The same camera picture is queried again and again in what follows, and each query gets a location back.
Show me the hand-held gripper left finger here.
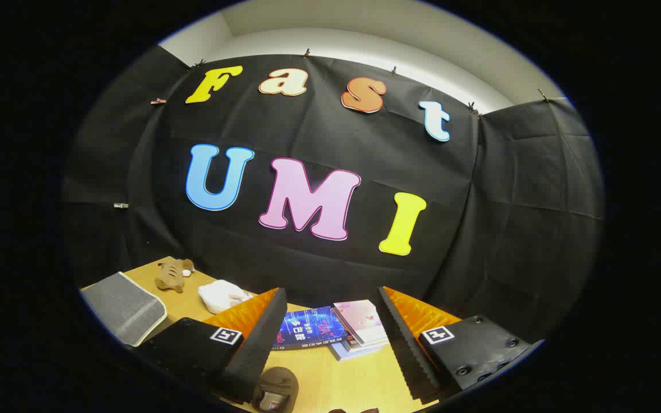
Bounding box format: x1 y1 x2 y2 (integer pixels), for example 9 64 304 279
134 287 289 405

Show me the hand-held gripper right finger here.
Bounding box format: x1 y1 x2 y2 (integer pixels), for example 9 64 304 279
376 286 545 403

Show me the grey fabric storage box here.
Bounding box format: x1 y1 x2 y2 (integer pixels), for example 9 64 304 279
81 272 168 347

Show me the pale blue book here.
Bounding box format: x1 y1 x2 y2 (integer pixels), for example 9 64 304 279
328 338 391 362

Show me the pink book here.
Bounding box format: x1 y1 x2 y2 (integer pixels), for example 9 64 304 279
332 299 390 348

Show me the white plush toy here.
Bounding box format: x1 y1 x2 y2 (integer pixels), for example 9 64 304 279
197 279 254 314

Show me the brown striped plush toy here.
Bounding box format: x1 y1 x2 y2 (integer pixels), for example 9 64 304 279
154 258 195 294

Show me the black backdrop cloth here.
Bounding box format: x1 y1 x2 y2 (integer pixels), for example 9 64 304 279
61 45 605 345

